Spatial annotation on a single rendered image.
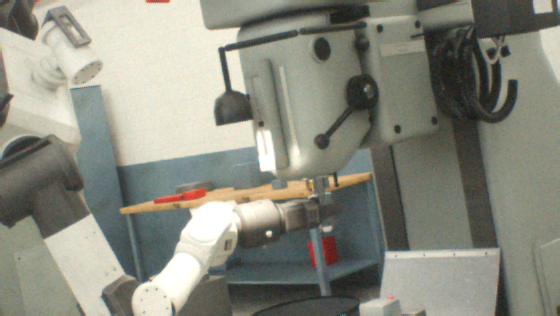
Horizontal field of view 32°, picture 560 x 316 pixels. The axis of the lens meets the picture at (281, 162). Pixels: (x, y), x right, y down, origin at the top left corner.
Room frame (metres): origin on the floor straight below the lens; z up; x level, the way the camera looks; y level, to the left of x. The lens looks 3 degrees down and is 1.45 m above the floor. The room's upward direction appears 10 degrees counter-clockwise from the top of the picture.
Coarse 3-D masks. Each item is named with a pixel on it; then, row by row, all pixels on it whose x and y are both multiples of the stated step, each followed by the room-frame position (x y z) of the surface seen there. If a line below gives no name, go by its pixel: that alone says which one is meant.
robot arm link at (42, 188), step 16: (32, 160) 1.59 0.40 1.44; (48, 160) 1.59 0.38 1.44; (0, 176) 1.58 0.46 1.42; (16, 176) 1.57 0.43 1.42; (32, 176) 1.58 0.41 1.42; (48, 176) 1.58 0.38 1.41; (64, 176) 1.59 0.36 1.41; (0, 192) 1.56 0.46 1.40; (16, 192) 1.57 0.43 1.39; (32, 192) 1.57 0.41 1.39; (48, 192) 1.58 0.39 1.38; (64, 192) 1.59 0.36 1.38; (16, 208) 1.57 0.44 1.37; (32, 208) 1.59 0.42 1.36; (48, 208) 1.58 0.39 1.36; (64, 208) 1.58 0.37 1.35; (80, 208) 1.60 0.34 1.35; (48, 224) 1.58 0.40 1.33; (64, 224) 1.58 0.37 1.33
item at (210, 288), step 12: (156, 276) 2.30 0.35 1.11; (204, 276) 2.19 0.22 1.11; (216, 276) 2.22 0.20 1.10; (204, 288) 2.16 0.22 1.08; (216, 288) 2.18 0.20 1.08; (192, 300) 2.14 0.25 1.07; (204, 300) 2.16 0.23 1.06; (216, 300) 2.18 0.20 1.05; (228, 300) 2.20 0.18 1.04; (180, 312) 2.15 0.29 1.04; (192, 312) 2.14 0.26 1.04; (204, 312) 2.16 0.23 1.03; (216, 312) 2.18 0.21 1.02; (228, 312) 2.20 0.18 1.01
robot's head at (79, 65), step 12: (48, 36) 1.72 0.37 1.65; (60, 36) 1.71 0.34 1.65; (60, 48) 1.71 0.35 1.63; (72, 48) 1.70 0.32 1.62; (84, 48) 1.71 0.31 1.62; (48, 60) 1.73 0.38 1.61; (60, 60) 1.70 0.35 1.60; (72, 60) 1.69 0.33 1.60; (84, 60) 1.69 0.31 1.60; (96, 60) 1.70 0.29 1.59; (48, 72) 1.73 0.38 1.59; (60, 72) 1.74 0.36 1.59; (72, 72) 1.69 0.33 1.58; (84, 72) 1.71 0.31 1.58; (96, 72) 1.74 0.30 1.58; (72, 84) 1.71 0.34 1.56
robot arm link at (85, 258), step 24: (48, 240) 1.59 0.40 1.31; (72, 240) 1.58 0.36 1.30; (96, 240) 1.60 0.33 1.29; (72, 264) 1.58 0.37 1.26; (96, 264) 1.59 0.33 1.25; (120, 264) 1.64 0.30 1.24; (72, 288) 1.60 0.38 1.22; (96, 288) 1.58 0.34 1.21; (120, 288) 1.59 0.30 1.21; (144, 288) 1.61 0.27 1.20; (96, 312) 1.59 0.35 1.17; (120, 312) 1.58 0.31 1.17; (144, 312) 1.59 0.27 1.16; (168, 312) 1.63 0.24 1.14
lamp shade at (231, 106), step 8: (224, 96) 1.77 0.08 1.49; (232, 96) 1.77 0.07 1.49; (240, 96) 1.77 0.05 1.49; (216, 104) 1.78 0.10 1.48; (224, 104) 1.76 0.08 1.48; (232, 104) 1.76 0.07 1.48; (240, 104) 1.77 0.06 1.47; (248, 104) 1.78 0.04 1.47; (216, 112) 1.77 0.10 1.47; (224, 112) 1.76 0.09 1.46; (232, 112) 1.76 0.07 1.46; (240, 112) 1.76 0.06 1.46; (248, 112) 1.77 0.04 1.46; (216, 120) 1.78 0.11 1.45; (224, 120) 1.76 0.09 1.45; (232, 120) 1.76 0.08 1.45; (240, 120) 1.76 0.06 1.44; (248, 120) 1.77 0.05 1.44
